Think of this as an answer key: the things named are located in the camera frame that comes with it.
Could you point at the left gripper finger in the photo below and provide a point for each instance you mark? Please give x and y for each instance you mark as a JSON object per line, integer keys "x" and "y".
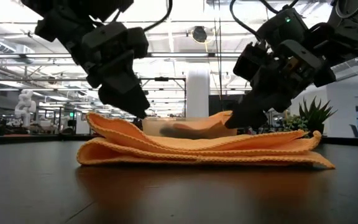
{"x": 147, "y": 107}
{"x": 123, "y": 101}

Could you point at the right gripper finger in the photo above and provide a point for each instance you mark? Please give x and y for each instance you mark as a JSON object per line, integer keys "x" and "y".
{"x": 259, "y": 123}
{"x": 253, "y": 109}

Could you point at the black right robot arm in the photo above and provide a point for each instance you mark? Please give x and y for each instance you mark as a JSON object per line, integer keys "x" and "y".
{"x": 346, "y": 34}

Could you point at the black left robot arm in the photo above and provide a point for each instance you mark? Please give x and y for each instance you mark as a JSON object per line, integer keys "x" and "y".
{"x": 61, "y": 18}

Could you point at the dark background panel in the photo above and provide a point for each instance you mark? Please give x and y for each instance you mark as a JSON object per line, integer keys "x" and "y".
{"x": 219, "y": 104}

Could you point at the white cabinet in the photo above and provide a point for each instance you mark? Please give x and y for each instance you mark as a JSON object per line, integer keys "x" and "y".
{"x": 81, "y": 124}

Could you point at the artificial green plant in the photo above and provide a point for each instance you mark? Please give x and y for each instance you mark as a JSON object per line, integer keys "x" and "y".
{"x": 315, "y": 113}

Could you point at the white cylindrical column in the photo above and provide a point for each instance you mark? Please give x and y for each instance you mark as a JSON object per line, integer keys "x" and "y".
{"x": 197, "y": 93}

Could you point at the thin vertical pole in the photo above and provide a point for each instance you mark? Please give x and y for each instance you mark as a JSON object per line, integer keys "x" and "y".
{"x": 219, "y": 62}

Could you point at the black office chair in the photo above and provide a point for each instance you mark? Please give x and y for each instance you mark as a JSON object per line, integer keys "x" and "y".
{"x": 355, "y": 130}

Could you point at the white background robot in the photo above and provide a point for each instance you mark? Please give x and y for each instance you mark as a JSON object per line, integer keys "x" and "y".
{"x": 25, "y": 107}

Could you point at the black background frame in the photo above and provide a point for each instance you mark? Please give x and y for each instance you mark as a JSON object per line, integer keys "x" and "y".
{"x": 163, "y": 79}

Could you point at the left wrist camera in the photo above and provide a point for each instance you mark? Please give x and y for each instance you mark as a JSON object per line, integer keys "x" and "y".
{"x": 113, "y": 40}

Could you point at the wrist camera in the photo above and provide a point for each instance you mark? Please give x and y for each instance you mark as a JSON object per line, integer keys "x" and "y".
{"x": 281, "y": 26}
{"x": 113, "y": 40}

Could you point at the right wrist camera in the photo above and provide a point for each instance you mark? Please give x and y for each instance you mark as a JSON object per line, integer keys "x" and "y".
{"x": 281, "y": 26}

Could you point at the grey overhead frame beam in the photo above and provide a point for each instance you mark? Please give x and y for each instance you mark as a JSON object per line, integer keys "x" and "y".
{"x": 182, "y": 55}

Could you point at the black overhead camera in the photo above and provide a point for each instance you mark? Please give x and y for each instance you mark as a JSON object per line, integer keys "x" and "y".
{"x": 199, "y": 34}

